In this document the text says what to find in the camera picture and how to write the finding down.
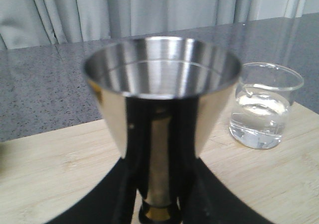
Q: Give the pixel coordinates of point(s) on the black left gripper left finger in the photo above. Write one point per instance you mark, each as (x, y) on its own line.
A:
(110, 202)

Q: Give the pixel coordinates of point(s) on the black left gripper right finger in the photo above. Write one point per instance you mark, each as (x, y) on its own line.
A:
(204, 199)

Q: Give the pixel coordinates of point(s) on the small glass beaker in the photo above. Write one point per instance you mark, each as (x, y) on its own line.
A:
(263, 99)

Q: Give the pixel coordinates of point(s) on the steel double jigger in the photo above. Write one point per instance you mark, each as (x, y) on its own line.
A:
(160, 97)

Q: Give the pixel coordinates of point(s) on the wooden cutting board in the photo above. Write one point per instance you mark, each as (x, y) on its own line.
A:
(44, 174)

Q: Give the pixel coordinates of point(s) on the grey curtain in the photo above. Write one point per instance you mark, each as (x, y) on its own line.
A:
(28, 23)

